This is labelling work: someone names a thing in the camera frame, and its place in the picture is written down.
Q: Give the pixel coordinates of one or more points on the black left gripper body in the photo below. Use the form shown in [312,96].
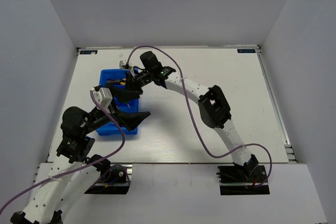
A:
[98,118]

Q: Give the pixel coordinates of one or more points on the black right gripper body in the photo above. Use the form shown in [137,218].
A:
[137,82]

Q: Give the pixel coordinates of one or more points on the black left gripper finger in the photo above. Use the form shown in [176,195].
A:
[123,95]
[132,120]

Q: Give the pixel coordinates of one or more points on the yellow bent-nose pliers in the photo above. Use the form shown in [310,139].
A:
[113,82]

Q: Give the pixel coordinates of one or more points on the yellow black long-nose pliers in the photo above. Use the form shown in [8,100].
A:
[122,82]

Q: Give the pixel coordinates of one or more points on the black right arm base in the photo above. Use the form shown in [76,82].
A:
[233,182]

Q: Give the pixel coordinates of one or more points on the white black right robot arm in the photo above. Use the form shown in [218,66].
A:
[213,106]

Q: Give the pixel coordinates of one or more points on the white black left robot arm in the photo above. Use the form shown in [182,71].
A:
[73,172]

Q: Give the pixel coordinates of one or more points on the blue logo sticker left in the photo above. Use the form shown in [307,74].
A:
[88,52]

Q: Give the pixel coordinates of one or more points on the blue logo sticker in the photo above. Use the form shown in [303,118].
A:
[246,51]
[88,52]

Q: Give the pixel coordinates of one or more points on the blue logo sticker right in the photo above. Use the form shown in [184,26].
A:
[246,51]

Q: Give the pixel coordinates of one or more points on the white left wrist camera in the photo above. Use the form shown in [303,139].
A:
[101,96]

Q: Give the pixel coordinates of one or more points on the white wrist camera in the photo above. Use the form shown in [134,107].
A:
[126,66]
[101,96]

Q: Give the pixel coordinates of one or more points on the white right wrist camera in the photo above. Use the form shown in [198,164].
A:
[126,66]

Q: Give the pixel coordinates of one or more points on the metal table edge rail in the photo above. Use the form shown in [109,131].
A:
[283,131]

